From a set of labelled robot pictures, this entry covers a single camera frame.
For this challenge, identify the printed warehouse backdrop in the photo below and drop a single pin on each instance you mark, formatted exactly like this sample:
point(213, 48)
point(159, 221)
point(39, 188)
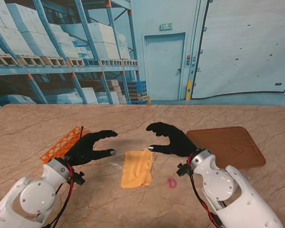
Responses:
point(156, 47)

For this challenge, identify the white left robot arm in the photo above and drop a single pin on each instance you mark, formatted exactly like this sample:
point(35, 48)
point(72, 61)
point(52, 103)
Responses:
point(35, 197)

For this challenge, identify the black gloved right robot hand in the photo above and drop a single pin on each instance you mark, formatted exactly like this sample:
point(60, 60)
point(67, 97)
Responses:
point(180, 145)

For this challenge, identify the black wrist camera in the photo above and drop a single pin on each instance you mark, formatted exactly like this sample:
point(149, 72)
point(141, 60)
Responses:
point(184, 169)
point(78, 178)

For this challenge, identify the pink rubber band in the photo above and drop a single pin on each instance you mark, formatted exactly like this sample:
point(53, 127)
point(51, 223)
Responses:
point(172, 186)

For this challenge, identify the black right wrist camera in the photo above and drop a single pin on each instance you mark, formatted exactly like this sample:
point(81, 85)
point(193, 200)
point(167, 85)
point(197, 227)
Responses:
point(184, 169)

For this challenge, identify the blue glass rod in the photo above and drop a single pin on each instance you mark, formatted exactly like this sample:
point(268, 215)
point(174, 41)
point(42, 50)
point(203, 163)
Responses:
point(82, 131)

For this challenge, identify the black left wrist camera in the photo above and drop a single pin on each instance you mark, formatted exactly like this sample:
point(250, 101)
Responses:
point(78, 178)

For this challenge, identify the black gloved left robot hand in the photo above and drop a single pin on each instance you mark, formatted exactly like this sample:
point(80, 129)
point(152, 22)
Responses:
point(83, 149)

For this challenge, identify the brown wooden tray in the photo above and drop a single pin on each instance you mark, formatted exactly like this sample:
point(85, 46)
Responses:
point(228, 147)

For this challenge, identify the orange test tube rack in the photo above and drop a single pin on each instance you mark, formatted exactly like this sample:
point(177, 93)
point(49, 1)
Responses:
point(61, 145)

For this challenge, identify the white tape scrap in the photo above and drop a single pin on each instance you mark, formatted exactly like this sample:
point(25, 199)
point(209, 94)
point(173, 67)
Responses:
point(115, 164)

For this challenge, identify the yellow cloth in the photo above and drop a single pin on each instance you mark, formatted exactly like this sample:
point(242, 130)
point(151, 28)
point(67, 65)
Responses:
point(135, 168)

